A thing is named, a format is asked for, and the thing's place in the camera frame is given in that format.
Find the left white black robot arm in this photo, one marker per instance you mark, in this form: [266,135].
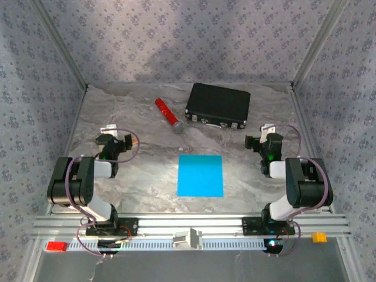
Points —
[79,182]

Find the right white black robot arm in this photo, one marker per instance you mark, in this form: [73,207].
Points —
[305,182]

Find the red tube with grey cap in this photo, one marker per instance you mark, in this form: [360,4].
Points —
[166,110]

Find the black hard case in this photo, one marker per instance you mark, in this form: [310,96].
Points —
[218,102]

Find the black controller board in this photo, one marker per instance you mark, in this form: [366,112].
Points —
[109,246]
[273,246]

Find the yellow toy brick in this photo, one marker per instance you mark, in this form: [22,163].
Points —
[319,237]

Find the red toy brick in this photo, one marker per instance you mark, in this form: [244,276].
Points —
[57,246]

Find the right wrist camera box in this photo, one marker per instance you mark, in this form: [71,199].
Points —
[265,130]

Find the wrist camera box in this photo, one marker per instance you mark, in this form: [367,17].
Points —
[265,130]
[108,129]

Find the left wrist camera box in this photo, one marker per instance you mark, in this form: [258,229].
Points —
[108,129]

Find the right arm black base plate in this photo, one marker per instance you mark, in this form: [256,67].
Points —
[249,226]

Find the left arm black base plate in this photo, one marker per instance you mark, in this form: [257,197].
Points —
[130,226]

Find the aluminium mounting rail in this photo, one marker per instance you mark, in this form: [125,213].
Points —
[191,221]

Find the aluminium corner post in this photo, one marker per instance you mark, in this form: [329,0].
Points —
[317,44]
[65,50]

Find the grey metal bracket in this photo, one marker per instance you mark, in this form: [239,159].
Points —
[188,238]

